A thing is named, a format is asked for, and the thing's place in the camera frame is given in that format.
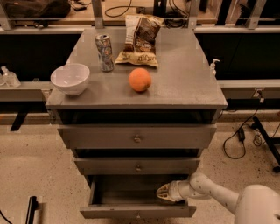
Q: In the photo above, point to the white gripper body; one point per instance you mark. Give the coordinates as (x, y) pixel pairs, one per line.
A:
(176, 191)

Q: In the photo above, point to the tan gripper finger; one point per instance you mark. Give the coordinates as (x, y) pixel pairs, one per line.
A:
(163, 189)
(165, 197)

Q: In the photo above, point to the grey bottom drawer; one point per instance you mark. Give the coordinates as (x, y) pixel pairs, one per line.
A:
(133, 196)

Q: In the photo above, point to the grey drawer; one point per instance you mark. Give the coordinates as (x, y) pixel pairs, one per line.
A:
(117, 136)
(136, 165)
(133, 196)

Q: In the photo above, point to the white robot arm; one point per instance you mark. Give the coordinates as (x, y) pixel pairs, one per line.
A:
(256, 204)

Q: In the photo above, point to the grey drawer cabinet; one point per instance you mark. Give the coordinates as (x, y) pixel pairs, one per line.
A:
(182, 91)

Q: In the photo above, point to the grey middle drawer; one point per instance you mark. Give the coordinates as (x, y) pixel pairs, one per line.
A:
(136, 165)

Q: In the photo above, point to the grey top drawer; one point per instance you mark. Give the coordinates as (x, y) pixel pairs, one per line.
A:
(117, 136)

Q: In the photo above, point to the black stand leg right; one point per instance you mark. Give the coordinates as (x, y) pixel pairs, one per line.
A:
(272, 143)

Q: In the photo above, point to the orange fruit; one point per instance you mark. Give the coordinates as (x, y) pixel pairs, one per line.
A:
(140, 79)

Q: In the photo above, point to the white pump bottle right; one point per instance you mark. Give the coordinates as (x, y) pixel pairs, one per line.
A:
(213, 66)

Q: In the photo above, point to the black bar on floor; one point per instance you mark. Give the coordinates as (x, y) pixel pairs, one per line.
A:
(32, 207)

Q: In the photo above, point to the white bowl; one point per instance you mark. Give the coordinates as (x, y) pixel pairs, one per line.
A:
(71, 79)

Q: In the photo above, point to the silver drink can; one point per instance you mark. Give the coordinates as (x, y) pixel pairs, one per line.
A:
(104, 49)

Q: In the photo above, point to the brown chip bag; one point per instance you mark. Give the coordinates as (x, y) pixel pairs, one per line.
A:
(140, 43)

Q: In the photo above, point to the clear sanitizer bottle left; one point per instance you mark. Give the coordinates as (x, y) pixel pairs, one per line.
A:
(10, 78)

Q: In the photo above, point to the black backpack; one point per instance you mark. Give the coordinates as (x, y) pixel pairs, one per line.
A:
(36, 8)

